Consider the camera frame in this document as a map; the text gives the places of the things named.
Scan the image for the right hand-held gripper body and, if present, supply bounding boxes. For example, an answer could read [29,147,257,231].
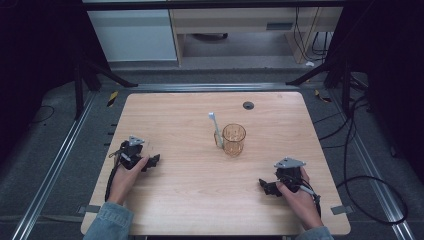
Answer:
[274,156,307,194]

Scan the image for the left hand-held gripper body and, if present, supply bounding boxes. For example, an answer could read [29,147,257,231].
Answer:
[116,135,146,171]

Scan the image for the amber transparent cup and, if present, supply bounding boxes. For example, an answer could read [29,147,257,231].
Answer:
[213,123,248,158]

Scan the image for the light blue toothbrush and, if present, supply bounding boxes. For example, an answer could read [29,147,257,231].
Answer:
[208,111,224,148]

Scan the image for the person's left hand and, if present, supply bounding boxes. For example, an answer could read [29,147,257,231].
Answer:
[106,155,150,206]

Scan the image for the person's right hand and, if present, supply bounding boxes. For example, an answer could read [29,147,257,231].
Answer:
[275,166,325,232]

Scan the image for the yellow black tape strip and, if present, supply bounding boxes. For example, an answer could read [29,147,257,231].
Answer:
[313,88,333,104]
[106,90,120,108]

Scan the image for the grey tape piece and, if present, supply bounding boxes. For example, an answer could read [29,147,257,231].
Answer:
[77,204,102,215]
[330,204,355,216]

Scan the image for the black metal stand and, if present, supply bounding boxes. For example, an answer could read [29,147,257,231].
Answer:
[285,49,355,118]
[73,49,139,121]

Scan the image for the white cabinet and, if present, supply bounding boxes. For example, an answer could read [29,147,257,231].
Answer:
[87,8,178,63]

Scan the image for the right hand-held gripper black cable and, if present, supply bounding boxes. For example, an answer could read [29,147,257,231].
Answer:
[281,175,323,218]

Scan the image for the hand-held gripper black cable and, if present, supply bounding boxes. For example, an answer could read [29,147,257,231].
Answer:
[281,175,323,218]
[104,141,130,203]

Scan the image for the left hand-held gripper black cable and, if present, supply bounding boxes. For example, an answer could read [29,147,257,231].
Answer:
[104,141,130,203]

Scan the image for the black looped floor cable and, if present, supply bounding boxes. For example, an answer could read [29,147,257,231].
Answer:
[335,94,410,225]

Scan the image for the aluminium floor rail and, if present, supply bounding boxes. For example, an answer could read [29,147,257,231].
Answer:
[10,91,98,240]
[329,89,417,240]

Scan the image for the thin black floor cable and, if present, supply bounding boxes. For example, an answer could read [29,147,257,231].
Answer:
[29,104,55,125]

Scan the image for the black hanging desk cables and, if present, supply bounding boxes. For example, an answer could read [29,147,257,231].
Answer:
[292,7,330,63]

